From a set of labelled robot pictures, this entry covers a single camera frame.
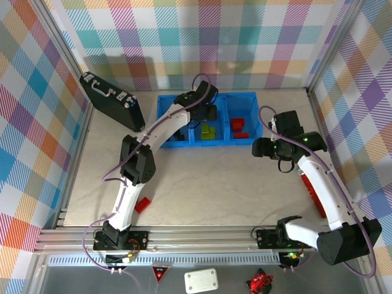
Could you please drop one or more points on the small connector board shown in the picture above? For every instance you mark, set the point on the small connector board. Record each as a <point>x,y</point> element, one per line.
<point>122,259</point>
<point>291,255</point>

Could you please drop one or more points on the red triangle sign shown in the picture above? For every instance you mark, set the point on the red triangle sign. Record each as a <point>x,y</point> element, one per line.
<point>160,272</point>

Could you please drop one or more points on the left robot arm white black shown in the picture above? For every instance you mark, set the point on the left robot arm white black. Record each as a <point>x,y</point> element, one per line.
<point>137,162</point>

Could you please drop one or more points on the red elongated object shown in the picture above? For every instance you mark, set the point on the red elongated object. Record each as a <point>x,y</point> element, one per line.
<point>310,191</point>

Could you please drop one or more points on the black briefcase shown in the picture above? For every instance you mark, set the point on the black briefcase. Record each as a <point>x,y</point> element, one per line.
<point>113,107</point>

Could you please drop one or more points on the aluminium side rail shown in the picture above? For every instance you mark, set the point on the aluminium side rail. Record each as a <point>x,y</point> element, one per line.
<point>320,122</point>
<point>81,137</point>

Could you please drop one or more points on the red clamp front ledge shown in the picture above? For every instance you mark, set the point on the red clamp front ledge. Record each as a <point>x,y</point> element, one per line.
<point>260,281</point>

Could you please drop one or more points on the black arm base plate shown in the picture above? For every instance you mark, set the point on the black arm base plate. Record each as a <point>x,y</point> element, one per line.
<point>265,239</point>
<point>139,240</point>

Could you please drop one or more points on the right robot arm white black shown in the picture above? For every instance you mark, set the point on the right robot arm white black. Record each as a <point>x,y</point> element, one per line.
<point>349,245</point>

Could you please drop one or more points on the aluminium frame post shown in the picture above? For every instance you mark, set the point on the aluminium frame post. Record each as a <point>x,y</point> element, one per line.
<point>64,46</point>
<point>333,46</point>

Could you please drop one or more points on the blue three-compartment bin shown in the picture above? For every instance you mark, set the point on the blue three-compartment bin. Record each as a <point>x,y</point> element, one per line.
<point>245,104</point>

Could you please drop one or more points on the white plastic box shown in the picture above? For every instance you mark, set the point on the white plastic box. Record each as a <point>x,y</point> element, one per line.
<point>202,280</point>

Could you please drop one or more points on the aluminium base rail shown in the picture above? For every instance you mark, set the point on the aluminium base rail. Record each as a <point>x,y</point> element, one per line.
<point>199,239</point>

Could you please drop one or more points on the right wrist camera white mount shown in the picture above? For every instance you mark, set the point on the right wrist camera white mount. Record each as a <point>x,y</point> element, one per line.
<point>271,123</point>

